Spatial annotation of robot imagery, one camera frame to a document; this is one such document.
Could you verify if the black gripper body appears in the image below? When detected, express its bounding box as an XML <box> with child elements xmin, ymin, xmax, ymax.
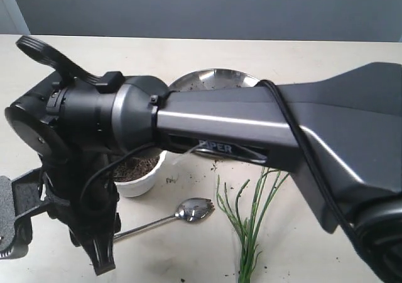
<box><xmin>39</xmin><ymin>149</ymin><xmax>119</xmax><ymax>248</ymax></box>

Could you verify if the silver metal spork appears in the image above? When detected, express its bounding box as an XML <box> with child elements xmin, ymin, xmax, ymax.
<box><xmin>114</xmin><ymin>197</ymin><xmax>215</xmax><ymax>241</ymax></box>

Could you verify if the artificial red anthurium plant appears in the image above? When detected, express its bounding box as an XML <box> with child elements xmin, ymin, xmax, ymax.
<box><xmin>215</xmin><ymin>167</ymin><xmax>290</xmax><ymax>282</ymax></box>

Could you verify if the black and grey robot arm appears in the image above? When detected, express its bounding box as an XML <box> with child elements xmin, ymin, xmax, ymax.
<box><xmin>1</xmin><ymin>62</ymin><xmax>401</xmax><ymax>282</ymax></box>

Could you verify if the dark soil in pot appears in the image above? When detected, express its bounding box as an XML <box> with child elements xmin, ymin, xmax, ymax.
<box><xmin>114</xmin><ymin>156</ymin><xmax>160</xmax><ymax>182</ymax></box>

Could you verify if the white scalloped plastic pot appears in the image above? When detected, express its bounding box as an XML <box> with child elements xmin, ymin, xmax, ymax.
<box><xmin>115</xmin><ymin>151</ymin><xmax>167</xmax><ymax>197</ymax></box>

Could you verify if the round stainless steel plate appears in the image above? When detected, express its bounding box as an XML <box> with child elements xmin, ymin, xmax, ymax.
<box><xmin>168</xmin><ymin>68</ymin><xmax>281</xmax><ymax>164</ymax></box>

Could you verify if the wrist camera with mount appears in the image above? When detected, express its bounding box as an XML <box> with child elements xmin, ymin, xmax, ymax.
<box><xmin>16</xmin><ymin>35</ymin><xmax>125</xmax><ymax>94</ymax></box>

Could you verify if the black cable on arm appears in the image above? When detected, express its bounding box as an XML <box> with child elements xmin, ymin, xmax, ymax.
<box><xmin>80</xmin><ymin>79</ymin><xmax>365</xmax><ymax>243</ymax></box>

